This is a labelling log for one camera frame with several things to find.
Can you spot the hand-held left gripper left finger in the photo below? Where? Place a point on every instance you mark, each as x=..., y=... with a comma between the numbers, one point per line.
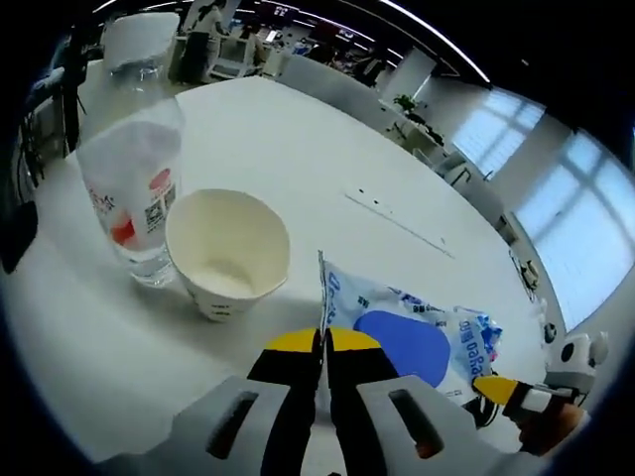
x=292, y=396

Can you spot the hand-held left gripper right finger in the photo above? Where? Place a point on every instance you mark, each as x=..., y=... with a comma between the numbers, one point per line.
x=357, y=396

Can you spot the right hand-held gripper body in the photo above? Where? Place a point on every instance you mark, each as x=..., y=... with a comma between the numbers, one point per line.
x=575, y=362

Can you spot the clear packet with blue disc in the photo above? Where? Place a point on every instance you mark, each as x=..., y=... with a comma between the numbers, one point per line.
x=397, y=347

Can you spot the white paper cup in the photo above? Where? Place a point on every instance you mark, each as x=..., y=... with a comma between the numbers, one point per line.
x=223, y=238

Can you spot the clear plastic bottle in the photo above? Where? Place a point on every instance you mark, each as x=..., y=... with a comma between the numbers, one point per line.
x=124, y=163

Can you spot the white tabletop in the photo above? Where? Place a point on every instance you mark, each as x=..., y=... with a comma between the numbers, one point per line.
x=297, y=149

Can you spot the person's right hand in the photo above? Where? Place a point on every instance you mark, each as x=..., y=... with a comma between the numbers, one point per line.
x=550, y=429

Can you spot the large window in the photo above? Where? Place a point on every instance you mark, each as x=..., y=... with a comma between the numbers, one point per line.
x=496, y=129
x=580, y=233

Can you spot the potted green plant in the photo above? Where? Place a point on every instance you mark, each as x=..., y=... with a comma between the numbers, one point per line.
x=411, y=109

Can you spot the grey chair back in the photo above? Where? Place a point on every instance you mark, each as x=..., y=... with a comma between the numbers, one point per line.
x=327, y=84

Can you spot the black tripod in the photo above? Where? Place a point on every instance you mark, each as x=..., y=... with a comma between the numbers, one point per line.
x=72, y=89

